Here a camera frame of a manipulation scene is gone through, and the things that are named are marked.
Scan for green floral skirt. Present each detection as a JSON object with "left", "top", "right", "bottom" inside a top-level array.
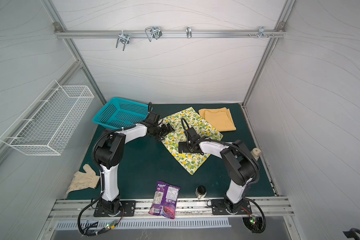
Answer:
[{"left": 162, "top": 107, "right": 223, "bottom": 175}]

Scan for yellow skirt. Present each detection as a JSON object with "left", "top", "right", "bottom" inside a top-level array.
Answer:
[{"left": 199, "top": 108, "right": 237, "bottom": 132}]

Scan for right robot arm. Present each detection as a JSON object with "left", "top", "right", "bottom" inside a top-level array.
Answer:
[{"left": 178, "top": 118, "right": 267, "bottom": 234}]

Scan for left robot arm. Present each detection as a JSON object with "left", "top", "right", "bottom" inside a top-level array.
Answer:
[{"left": 77, "top": 103, "right": 175, "bottom": 237}]

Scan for green table mat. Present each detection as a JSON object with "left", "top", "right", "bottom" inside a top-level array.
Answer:
[{"left": 66, "top": 104, "right": 275, "bottom": 200}]

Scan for teal plastic basket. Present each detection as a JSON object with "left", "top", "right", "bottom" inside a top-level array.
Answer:
[{"left": 93, "top": 98, "right": 149, "bottom": 130}]

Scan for small black-lidded jar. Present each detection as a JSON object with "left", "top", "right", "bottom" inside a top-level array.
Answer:
[{"left": 195, "top": 185, "right": 207, "bottom": 200}]

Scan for small white bottle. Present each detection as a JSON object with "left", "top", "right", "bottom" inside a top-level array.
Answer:
[{"left": 251, "top": 148, "right": 262, "bottom": 161}]

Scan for purple snack bag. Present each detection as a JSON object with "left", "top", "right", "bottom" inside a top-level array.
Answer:
[{"left": 149, "top": 181, "right": 181, "bottom": 219}]

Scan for beige work glove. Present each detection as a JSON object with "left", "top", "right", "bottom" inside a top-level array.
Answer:
[{"left": 66, "top": 164, "right": 101, "bottom": 195}]

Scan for metal u-bolt clamp middle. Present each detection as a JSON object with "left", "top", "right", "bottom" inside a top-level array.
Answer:
[{"left": 145, "top": 26, "right": 163, "bottom": 42}]

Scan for metal u-bolt clamp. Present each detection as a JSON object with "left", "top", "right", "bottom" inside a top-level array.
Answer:
[
  {"left": 116, "top": 32, "right": 130, "bottom": 51},
  {"left": 145, "top": 26, "right": 163, "bottom": 42}
]

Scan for metal u-bolt clamp left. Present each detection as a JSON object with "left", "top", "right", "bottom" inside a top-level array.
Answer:
[{"left": 116, "top": 32, "right": 130, "bottom": 51}]

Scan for metal clamp right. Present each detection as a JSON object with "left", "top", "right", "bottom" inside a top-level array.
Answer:
[{"left": 186, "top": 27, "right": 192, "bottom": 39}]

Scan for aluminium cross bar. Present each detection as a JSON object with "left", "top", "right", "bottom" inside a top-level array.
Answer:
[{"left": 56, "top": 29, "right": 287, "bottom": 39}]

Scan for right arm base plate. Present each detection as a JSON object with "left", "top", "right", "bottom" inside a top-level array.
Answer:
[{"left": 208, "top": 199, "right": 252, "bottom": 216}]

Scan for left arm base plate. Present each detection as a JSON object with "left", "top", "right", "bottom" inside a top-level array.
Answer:
[{"left": 94, "top": 201, "right": 137, "bottom": 218}]

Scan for white wire basket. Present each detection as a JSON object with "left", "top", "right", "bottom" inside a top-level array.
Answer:
[{"left": 0, "top": 80, "right": 94, "bottom": 156}]

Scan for metal corner bracket bolts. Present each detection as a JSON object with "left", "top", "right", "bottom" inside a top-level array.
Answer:
[{"left": 248, "top": 27, "right": 274, "bottom": 39}]

